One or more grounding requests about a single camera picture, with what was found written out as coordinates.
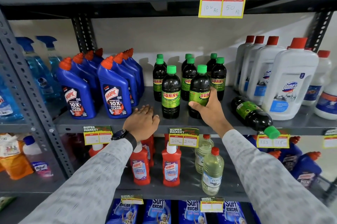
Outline person's right hand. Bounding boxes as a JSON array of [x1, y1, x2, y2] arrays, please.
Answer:
[[189, 87, 234, 138]]

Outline person's left hand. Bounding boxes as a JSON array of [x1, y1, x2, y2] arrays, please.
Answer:
[[123, 105, 160, 143]]

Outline dark cleaner bottle green cap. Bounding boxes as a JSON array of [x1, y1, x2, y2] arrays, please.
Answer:
[[189, 65, 211, 119]]

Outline person's left forearm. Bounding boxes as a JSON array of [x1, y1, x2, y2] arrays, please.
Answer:
[[18, 137, 134, 224]]

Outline person's right forearm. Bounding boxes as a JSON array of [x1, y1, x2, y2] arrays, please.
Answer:
[[222, 129, 328, 224]]

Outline red cleaner bottle white cap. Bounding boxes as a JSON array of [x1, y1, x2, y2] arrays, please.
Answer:
[[162, 142, 182, 187], [88, 143, 105, 157], [130, 141, 151, 186], [141, 135, 156, 168]]

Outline group of dark green-capped bottles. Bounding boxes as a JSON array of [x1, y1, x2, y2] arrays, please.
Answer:
[[153, 53, 280, 139]]

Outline small green yellow price tag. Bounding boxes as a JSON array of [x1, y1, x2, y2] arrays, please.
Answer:
[[200, 197, 224, 213], [121, 195, 144, 205], [256, 131, 290, 149], [322, 128, 337, 149], [168, 127, 200, 148], [83, 125, 113, 145]]

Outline black wristwatch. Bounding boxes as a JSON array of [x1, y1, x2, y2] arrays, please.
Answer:
[[111, 129, 137, 151]]

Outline clear pale-yellow bottle red cap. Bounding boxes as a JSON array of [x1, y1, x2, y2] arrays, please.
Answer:
[[201, 147, 224, 197], [194, 134, 214, 174]]

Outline group of blue toilet-cleaner bottles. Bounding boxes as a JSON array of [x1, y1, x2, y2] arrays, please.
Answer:
[[56, 48, 145, 120]]

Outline large white bottle red cap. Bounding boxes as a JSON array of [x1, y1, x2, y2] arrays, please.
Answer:
[[246, 36, 287, 106], [234, 35, 255, 92], [239, 36, 265, 97], [261, 38, 319, 121]]

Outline blue detergent packet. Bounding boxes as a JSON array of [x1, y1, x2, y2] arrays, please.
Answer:
[[177, 200, 207, 224], [106, 199, 140, 224], [223, 201, 248, 224], [142, 199, 172, 224]]

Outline blue bottle orange cap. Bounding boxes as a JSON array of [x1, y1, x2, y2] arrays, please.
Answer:
[[290, 151, 322, 189], [268, 141, 303, 172]]

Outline blue glass-cleaner spray bottle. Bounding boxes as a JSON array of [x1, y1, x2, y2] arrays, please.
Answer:
[[15, 37, 61, 104], [36, 35, 63, 82], [0, 74, 25, 122]]

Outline small white bottle blue label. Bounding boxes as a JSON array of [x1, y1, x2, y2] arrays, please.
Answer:
[[314, 78, 337, 121], [302, 50, 333, 106]]

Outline pink cleaner bottle blue cap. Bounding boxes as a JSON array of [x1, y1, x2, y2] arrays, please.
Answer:
[[22, 135, 54, 178]]

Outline orange cleaner bottle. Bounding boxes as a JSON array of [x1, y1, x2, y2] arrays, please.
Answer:
[[0, 133, 34, 180]]

